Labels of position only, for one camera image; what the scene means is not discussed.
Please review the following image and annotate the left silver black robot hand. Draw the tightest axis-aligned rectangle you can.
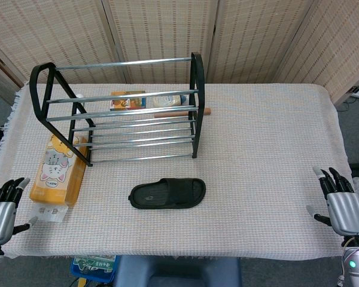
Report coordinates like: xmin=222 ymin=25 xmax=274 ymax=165
xmin=0 ymin=177 xmax=38 ymax=246

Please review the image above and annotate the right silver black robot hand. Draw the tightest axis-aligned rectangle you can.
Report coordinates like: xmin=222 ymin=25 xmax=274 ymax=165
xmin=306 ymin=166 xmax=359 ymax=239

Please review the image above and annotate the black slide sandal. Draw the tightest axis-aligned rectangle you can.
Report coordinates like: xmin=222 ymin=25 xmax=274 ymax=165
xmin=127 ymin=178 xmax=207 ymax=210

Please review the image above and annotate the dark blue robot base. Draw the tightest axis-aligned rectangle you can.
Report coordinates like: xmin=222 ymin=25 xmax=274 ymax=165
xmin=115 ymin=256 xmax=243 ymax=287

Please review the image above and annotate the black metal shoe rack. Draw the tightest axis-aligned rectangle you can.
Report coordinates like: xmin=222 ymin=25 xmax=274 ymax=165
xmin=29 ymin=52 xmax=206 ymax=167

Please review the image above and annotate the blue storage box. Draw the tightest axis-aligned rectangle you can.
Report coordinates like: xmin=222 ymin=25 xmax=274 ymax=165
xmin=70 ymin=255 xmax=120 ymax=285

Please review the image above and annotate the orange printed carton box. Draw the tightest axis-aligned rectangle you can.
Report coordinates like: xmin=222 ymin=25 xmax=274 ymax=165
xmin=109 ymin=90 xmax=147 ymax=112

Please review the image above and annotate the wooden rolling pin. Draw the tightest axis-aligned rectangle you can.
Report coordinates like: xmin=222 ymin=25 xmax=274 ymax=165
xmin=154 ymin=108 xmax=212 ymax=119

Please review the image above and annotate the cream squeeze bottle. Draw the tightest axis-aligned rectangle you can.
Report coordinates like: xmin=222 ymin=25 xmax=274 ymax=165
xmin=151 ymin=94 xmax=190 ymax=108

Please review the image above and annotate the beige woven folding screen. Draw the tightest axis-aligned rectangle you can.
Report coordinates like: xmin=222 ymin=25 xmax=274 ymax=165
xmin=0 ymin=0 xmax=359 ymax=104

